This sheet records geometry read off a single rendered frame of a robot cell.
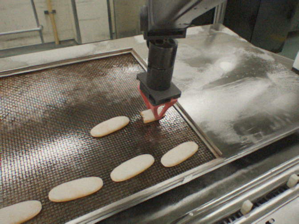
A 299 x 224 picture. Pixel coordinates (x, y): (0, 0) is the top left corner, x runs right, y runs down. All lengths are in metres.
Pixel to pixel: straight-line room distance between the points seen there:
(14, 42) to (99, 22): 1.27
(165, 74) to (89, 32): 3.34
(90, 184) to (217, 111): 0.38
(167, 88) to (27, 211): 0.35
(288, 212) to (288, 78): 0.49
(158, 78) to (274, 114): 0.37
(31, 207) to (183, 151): 0.31
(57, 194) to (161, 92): 0.29
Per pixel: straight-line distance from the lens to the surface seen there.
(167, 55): 0.47
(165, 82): 0.50
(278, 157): 0.72
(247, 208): 0.52
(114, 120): 0.57
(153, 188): 0.48
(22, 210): 0.48
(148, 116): 0.58
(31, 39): 4.01
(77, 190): 0.47
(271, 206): 0.56
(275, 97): 0.80
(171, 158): 0.51
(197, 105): 0.66
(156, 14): 0.38
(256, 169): 0.66
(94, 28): 3.80
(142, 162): 0.50
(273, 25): 3.19
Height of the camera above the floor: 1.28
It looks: 36 degrees down
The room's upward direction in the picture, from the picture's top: straight up
